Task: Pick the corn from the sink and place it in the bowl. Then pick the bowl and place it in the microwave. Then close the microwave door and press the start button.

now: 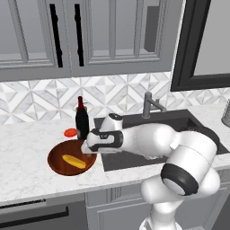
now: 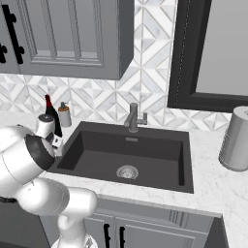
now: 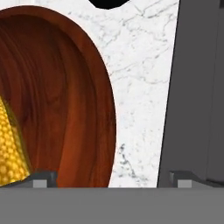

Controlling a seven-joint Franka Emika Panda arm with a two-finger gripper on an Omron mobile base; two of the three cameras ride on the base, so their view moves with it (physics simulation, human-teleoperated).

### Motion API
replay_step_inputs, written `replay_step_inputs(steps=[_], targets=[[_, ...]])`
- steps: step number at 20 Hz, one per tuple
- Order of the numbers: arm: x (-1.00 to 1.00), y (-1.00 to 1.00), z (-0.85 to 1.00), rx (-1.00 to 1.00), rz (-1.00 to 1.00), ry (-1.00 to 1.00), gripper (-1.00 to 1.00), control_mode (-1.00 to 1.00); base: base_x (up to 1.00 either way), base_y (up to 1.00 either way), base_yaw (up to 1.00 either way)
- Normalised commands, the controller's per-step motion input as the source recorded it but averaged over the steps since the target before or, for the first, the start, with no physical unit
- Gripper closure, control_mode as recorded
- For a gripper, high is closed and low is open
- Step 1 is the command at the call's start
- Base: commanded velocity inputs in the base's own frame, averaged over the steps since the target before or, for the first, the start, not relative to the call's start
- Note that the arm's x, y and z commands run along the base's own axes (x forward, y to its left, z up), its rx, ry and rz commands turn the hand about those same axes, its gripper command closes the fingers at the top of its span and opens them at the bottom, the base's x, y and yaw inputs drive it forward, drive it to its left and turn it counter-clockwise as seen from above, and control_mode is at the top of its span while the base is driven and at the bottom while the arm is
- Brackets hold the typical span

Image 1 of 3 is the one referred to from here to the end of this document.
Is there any grey sink tap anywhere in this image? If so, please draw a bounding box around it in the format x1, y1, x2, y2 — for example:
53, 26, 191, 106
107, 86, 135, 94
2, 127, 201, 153
141, 91, 168, 119

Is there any black dishwasher handle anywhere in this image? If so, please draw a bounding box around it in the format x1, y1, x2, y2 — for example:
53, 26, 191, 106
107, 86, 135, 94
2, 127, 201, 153
0, 205, 70, 229

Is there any small flat red object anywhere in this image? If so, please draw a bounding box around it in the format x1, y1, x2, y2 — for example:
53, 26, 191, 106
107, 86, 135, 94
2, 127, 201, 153
63, 128, 79, 139

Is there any dark grey sink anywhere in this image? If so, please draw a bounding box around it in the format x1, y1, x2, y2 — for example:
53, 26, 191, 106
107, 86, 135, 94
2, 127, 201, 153
93, 109, 230, 173

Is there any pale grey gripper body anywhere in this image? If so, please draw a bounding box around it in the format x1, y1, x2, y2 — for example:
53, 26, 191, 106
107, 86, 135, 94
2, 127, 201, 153
80, 139, 100, 155

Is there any dark red wine bottle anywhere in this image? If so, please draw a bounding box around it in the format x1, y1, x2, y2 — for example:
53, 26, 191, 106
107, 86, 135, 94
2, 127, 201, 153
75, 95, 91, 141

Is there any yellow corn cob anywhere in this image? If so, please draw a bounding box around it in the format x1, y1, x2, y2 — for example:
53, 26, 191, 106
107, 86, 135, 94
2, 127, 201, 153
61, 154, 87, 170

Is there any brown wooden bowl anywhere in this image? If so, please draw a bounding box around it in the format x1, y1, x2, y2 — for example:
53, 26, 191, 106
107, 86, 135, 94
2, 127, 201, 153
47, 138, 98, 177

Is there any grey base cupboard door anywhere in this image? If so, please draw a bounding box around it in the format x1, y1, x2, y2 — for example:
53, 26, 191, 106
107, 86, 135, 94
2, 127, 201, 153
204, 175, 230, 230
85, 182, 156, 230

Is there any grey wall cupboard door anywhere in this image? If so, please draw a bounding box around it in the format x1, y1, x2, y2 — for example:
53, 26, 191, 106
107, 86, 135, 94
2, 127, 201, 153
63, 0, 184, 78
0, 0, 72, 83

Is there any grey dishwasher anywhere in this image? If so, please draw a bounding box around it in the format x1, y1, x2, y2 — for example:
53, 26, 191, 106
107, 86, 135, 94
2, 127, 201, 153
0, 192, 89, 230

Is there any black framed window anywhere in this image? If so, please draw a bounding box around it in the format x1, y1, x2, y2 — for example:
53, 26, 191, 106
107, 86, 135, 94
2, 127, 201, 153
170, 0, 230, 93

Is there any black cupboard door handle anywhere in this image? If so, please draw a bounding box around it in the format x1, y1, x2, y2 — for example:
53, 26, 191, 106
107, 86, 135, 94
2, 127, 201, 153
74, 3, 85, 67
49, 3, 64, 68

